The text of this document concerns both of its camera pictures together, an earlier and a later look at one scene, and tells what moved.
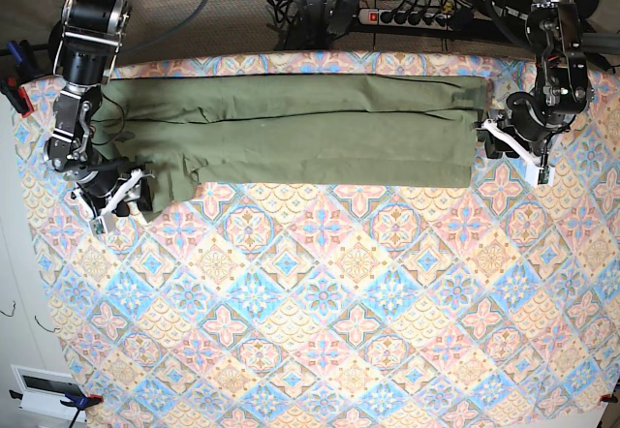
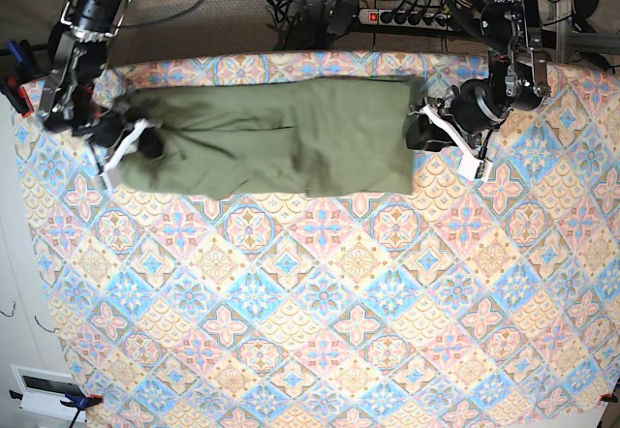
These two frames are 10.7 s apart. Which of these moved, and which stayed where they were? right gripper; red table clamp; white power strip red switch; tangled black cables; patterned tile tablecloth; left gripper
Moved: right gripper; left gripper
Stayed: red table clamp; patterned tile tablecloth; white power strip red switch; tangled black cables
